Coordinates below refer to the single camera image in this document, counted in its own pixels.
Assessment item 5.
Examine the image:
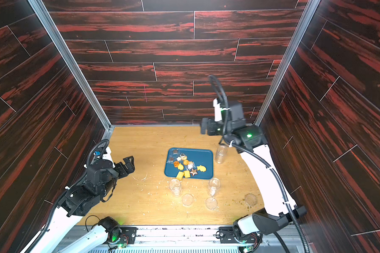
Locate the clear jar with yellow snacks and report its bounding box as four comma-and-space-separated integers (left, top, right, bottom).
169, 179, 182, 197

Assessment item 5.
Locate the clear round jar lid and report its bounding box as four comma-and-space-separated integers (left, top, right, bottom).
244, 194, 258, 207

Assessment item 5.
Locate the clear plastic cookie jar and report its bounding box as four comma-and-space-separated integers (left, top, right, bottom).
215, 144, 228, 164

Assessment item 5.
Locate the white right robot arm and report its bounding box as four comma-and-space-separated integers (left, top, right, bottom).
200, 75, 310, 253

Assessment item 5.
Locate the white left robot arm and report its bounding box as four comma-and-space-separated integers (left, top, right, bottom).
22, 139, 135, 253

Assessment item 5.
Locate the blue plastic tray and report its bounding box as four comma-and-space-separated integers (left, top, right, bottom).
164, 148, 214, 180

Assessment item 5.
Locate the wrapped brown round cookie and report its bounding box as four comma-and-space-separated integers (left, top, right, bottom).
167, 157, 176, 164

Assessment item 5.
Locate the brown star iced cookie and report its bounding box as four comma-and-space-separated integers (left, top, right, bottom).
190, 169, 197, 176

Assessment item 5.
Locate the yellow ridged corn snack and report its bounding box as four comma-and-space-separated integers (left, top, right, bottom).
176, 171, 184, 180

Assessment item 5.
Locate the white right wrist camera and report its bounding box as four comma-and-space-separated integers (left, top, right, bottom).
213, 98, 223, 122

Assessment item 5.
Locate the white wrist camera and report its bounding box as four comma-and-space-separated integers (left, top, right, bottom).
92, 149, 113, 163
213, 98, 223, 122

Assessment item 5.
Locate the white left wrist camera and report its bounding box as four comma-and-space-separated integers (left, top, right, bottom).
92, 149, 113, 163

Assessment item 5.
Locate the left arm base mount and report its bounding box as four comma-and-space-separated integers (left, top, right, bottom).
98, 217, 138, 249

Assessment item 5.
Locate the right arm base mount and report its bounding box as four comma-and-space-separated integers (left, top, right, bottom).
215, 226, 263, 253

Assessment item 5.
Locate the aluminium corner post right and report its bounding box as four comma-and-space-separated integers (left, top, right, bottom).
254, 0, 320, 126

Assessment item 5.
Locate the aluminium corner post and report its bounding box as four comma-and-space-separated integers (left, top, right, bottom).
28, 0, 113, 132
254, 0, 320, 126

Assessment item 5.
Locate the aluminium corner post left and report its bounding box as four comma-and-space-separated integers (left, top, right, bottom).
28, 0, 113, 132

